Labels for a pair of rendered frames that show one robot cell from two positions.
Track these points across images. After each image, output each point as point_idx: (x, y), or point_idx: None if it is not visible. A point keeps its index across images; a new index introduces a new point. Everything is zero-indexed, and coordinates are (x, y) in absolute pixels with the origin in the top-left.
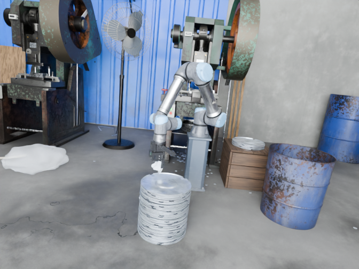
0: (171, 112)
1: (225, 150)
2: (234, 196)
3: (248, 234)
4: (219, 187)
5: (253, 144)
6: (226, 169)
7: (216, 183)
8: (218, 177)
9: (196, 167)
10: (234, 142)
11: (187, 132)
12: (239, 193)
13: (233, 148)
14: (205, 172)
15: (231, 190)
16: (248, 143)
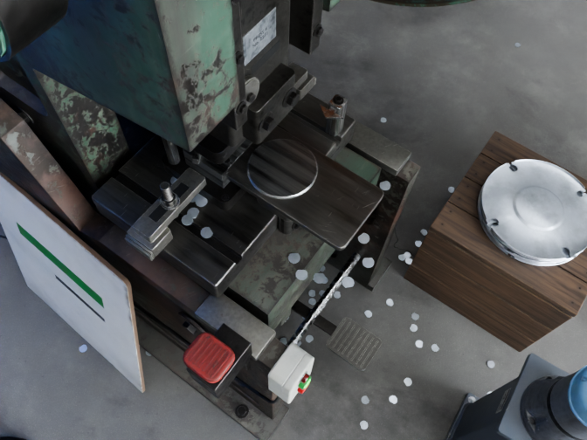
0: (307, 385)
1: (478, 274)
2: (570, 364)
3: None
4: (514, 367)
5: (579, 223)
6: (530, 331)
7: (489, 357)
8: (452, 319)
9: None
10: (532, 260)
11: (505, 432)
12: (559, 339)
13: (559, 291)
14: (401, 327)
15: (536, 346)
16: (559, 226)
